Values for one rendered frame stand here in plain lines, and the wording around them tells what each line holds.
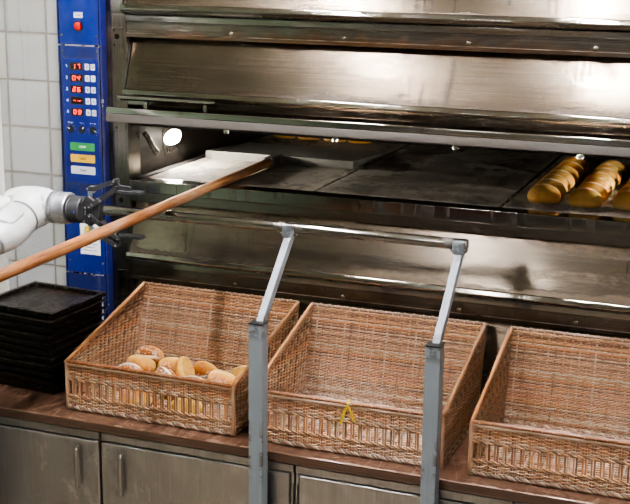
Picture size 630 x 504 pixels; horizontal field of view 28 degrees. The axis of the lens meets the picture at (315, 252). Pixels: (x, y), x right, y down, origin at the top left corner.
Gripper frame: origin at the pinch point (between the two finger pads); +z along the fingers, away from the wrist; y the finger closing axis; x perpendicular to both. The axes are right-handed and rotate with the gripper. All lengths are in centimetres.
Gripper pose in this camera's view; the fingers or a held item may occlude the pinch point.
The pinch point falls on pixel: (137, 214)
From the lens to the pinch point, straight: 343.8
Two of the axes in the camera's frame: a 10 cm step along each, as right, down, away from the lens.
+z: 9.3, 1.0, -3.4
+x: -3.5, 2.2, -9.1
